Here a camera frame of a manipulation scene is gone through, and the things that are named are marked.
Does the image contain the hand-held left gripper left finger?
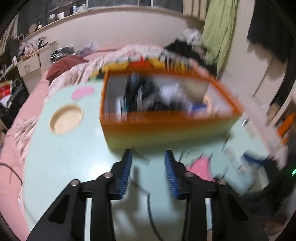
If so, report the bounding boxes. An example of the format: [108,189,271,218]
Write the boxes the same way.
[26,149,133,241]

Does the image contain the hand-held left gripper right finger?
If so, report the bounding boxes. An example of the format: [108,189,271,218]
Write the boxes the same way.
[164,149,270,241]

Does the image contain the orange cardboard box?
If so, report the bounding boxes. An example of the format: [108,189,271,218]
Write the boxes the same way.
[100,68,245,151]

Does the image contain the mint green desktop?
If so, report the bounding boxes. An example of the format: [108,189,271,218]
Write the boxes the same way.
[23,81,287,241]

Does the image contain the small blue object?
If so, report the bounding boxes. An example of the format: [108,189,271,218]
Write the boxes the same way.
[244,154,266,165]

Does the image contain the black device with green light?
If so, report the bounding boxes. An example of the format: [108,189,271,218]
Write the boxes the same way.
[254,158,296,209]

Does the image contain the cartoon printed blanket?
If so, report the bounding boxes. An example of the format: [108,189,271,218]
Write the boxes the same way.
[89,54,199,80]

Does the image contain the pink floral quilt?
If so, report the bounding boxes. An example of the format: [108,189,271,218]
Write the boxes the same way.
[9,44,167,163]

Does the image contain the pink bed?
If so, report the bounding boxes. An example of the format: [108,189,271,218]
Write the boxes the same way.
[0,45,130,234]

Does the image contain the beige hat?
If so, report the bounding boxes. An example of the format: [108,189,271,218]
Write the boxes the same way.
[266,103,281,120]

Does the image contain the dark red pillow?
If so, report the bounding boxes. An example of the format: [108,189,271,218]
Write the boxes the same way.
[46,56,89,81]

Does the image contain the pile of black clothes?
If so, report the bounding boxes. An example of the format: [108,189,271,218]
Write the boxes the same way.
[164,38,208,58]

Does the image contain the lavender patterned cloth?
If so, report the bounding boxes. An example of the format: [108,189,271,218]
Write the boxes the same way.
[77,42,99,56]

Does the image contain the dark clothes pile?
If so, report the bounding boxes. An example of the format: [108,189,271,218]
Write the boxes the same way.
[0,80,29,130]

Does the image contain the black white striped clothes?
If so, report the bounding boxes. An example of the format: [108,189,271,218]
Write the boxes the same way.
[50,46,77,62]

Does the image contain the pile of white clothes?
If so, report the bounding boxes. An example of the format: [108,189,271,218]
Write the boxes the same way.
[181,28,203,44]

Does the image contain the white bedside cabinet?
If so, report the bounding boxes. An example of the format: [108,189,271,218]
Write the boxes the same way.
[17,39,58,93]

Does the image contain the red packet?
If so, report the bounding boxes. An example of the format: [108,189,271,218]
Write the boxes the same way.
[0,80,13,99]

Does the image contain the green hanging garment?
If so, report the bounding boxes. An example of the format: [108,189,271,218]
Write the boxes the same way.
[201,0,240,72]

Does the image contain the beige curtain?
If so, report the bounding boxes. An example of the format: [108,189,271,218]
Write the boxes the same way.
[183,0,208,20]

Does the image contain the black hanging garment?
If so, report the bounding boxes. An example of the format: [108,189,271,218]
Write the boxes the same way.
[246,14,296,127]

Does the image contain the dark window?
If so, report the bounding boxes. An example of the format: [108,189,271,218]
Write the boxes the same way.
[88,0,185,12]

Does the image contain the black cable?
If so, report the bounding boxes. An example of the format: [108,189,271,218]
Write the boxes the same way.
[129,178,164,241]
[0,163,23,188]

